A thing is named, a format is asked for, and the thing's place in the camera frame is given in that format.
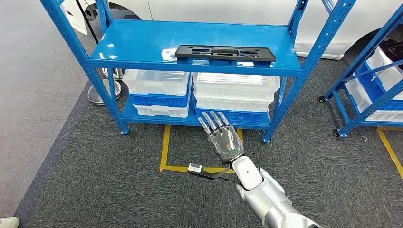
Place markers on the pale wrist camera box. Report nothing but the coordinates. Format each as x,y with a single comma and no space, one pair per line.
195,168

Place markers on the blue wheeled metal rack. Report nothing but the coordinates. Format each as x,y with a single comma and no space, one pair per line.
362,119

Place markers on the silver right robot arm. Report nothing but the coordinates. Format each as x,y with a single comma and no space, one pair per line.
267,195

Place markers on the black plastic plate frame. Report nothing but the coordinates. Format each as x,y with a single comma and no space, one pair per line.
189,52

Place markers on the blue plastic bin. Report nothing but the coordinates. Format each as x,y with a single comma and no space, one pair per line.
248,117
160,101
373,89

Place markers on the white shoe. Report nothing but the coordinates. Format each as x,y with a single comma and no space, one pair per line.
8,222

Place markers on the black camera bracket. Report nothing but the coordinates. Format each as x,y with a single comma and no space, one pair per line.
217,175

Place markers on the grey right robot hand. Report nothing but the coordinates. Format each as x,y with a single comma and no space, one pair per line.
227,143

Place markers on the translucent white plastic bin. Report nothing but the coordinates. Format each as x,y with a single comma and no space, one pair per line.
154,82

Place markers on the white car red stripe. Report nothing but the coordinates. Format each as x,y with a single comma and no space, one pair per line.
252,12

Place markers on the blue metal shelf rack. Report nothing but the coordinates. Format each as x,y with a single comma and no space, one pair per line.
141,41

